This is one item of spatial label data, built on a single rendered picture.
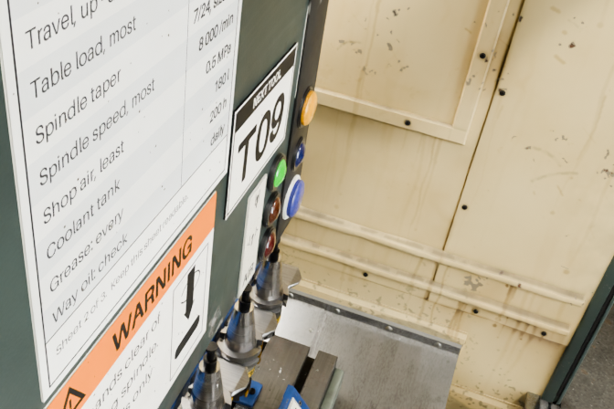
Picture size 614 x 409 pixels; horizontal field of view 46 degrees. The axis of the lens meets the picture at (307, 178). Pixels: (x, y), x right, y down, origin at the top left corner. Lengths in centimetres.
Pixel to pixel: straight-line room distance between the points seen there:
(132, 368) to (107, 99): 15
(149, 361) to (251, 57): 16
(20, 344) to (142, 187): 8
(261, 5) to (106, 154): 15
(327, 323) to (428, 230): 34
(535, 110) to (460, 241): 31
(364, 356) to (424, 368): 13
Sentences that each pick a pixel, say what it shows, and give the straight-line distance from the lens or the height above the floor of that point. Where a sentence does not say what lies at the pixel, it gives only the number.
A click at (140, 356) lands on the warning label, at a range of 35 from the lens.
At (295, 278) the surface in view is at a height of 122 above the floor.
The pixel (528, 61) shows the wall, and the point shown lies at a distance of 123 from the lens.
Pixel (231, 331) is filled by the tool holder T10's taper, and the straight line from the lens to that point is 99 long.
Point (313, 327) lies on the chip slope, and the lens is 160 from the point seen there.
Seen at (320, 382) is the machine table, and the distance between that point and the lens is 142.
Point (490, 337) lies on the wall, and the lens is 158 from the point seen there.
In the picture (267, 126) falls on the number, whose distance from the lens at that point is 43.
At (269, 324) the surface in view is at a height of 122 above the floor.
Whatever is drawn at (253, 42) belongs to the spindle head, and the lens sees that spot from 37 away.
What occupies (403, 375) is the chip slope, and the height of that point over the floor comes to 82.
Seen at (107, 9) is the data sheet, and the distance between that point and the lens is 23.
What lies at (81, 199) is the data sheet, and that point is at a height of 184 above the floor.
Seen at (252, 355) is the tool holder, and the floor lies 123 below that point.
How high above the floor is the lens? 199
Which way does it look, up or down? 35 degrees down
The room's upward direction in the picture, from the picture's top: 9 degrees clockwise
